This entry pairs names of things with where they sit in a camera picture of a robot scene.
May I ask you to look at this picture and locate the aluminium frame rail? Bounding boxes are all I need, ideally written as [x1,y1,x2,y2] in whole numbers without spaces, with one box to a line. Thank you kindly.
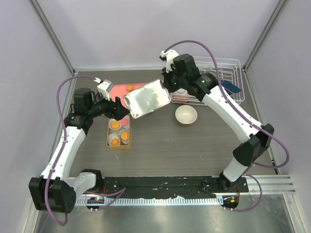
[69,175,294,195]

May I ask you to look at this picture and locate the white slotted cable duct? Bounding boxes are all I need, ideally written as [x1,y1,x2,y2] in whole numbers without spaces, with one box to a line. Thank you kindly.
[75,195,223,206]

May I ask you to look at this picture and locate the dark blue dish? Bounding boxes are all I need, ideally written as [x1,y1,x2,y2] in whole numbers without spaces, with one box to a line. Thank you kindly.
[221,80,241,95]

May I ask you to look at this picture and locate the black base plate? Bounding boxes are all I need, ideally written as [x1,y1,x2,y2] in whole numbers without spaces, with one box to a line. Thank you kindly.
[103,176,249,199]

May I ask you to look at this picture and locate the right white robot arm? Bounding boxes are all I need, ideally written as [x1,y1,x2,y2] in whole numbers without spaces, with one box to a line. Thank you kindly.
[160,50,274,192]

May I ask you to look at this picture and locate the pink patterned cup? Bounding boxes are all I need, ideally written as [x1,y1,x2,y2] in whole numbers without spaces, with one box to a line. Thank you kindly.
[171,88,188,104]

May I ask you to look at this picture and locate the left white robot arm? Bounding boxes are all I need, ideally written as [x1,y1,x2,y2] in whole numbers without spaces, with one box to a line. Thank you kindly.
[29,88,129,214]

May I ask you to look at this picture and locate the white ceramic bowl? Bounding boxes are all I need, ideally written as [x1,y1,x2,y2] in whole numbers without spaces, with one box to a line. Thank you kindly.
[175,105,198,125]

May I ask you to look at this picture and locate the pink plastic tray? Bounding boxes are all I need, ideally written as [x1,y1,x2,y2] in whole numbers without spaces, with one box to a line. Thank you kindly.
[109,83,146,107]

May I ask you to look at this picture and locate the purple cable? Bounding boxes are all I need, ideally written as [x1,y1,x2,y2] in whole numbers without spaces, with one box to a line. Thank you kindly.
[46,75,126,226]
[163,39,291,213]

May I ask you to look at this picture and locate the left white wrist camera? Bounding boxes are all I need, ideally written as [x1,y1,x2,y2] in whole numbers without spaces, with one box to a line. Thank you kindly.
[94,77,114,100]

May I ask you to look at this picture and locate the pink round cookie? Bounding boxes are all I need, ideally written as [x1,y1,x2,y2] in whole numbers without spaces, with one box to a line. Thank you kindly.
[120,116,129,127]

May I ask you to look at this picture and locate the orange flower cookie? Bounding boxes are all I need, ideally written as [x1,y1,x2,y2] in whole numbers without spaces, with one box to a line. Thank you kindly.
[110,138,121,146]
[126,85,134,92]

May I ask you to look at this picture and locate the silver tin lid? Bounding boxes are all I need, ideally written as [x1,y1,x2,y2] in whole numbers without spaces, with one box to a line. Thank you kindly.
[123,79,171,119]

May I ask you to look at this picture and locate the orange ridged round cookie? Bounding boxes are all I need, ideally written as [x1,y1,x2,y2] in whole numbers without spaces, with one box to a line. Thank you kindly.
[120,131,129,141]

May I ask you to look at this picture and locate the orange flower cookie top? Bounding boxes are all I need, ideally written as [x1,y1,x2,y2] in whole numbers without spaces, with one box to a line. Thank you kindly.
[126,85,134,92]

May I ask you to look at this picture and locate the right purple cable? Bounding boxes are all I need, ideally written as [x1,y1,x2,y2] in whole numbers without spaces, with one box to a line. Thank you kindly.
[163,39,291,213]

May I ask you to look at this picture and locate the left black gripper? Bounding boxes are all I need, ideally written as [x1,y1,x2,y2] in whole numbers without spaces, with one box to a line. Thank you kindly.
[88,92,130,121]

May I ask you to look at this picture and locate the gold cookie tin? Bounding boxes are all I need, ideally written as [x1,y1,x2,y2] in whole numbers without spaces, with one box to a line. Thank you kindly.
[106,115,131,150]

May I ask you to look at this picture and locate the white wire dish rack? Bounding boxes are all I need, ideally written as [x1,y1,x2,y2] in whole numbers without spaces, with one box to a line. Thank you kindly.
[185,56,245,105]

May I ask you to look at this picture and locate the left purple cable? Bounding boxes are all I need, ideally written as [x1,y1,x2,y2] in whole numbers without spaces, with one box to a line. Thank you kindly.
[46,75,126,226]

